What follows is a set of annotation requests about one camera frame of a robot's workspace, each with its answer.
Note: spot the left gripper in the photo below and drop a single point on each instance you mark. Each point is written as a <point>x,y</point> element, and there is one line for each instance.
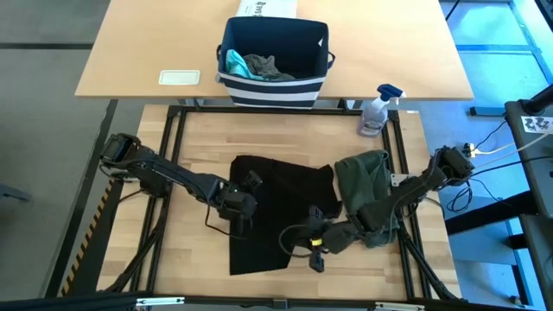
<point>235,202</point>

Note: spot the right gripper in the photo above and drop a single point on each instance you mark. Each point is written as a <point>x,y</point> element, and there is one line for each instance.
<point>341,237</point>

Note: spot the black garment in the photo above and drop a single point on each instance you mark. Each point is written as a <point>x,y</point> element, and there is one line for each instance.
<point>281,194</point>

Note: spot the dark green shirt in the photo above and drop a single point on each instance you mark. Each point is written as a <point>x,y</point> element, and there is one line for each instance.
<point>358,181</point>

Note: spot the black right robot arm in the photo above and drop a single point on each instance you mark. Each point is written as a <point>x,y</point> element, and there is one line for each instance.
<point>415,185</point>

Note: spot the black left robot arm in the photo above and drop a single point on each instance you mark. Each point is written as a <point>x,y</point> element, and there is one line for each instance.
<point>164,170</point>

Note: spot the navy white striped fabric bin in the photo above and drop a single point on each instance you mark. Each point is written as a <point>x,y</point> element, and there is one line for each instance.
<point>276,93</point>

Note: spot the silver mounting plate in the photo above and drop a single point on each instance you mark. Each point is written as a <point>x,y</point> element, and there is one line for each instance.
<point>396,179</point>

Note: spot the Dawn spray bottle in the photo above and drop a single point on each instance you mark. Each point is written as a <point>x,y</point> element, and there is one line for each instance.
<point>373,116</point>

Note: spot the grey garment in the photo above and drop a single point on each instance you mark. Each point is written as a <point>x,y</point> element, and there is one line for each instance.
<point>263,67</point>

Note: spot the teal garment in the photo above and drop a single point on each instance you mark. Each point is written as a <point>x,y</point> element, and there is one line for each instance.
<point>235,65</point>

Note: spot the white rectangular label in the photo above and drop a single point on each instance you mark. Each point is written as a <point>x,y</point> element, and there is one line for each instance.
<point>179,77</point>

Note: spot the hazard striped black base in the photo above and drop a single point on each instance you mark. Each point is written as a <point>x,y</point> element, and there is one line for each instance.
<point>86,242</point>

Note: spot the white power strip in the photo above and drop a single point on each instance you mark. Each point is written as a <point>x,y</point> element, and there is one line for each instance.
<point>470,151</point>

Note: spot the white printed cardboard box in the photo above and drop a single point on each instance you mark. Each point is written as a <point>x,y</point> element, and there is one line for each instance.
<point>268,8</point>

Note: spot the light wooden table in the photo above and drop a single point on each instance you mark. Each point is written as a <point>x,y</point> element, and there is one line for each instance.
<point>129,43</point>

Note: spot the black front crossbar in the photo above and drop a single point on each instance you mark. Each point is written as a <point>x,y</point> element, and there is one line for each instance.
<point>65,302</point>

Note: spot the black equipment cart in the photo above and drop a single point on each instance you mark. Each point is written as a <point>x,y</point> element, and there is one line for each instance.
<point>531,194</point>

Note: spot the grey chair leg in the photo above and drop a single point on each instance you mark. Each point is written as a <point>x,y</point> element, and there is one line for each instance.
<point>15,192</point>

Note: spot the white paper with black marks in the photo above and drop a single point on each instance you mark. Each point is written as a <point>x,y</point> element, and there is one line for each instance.
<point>538,124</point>

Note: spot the black metal table frame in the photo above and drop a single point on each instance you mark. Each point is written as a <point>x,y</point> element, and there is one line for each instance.
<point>173,129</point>

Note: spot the silver metal bracket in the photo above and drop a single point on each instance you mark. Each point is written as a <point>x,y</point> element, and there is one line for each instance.
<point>160,301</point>
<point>399,306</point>

